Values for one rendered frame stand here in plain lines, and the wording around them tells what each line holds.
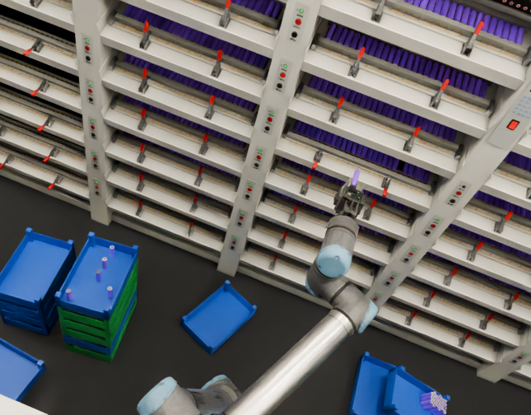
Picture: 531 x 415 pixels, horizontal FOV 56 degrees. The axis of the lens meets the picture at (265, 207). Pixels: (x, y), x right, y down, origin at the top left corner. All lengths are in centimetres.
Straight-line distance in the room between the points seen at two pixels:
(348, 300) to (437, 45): 76
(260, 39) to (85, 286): 112
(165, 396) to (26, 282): 110
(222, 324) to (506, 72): 161
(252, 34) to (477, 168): 84
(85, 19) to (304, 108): 80
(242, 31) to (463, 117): 73
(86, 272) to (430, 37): 148
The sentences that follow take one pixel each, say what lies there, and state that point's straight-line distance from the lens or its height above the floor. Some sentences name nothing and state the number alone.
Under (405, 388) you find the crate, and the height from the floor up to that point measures 7.
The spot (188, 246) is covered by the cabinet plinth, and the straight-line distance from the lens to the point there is 260.
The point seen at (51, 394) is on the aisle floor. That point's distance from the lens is 233.
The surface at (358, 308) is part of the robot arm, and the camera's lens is 146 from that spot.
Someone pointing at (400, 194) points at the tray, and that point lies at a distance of 190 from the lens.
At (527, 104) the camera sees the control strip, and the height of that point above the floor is 145.
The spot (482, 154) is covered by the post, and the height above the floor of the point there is 123.
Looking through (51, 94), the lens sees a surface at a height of 74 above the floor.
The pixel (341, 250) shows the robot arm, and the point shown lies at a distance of 139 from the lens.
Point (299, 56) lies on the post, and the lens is 162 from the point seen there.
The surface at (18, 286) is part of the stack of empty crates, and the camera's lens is 228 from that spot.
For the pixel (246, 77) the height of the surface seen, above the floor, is 114.
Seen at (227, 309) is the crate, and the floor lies 0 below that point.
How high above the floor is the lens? 219
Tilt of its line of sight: 49 degrees down
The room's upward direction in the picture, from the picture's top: 19 degrees clockwise
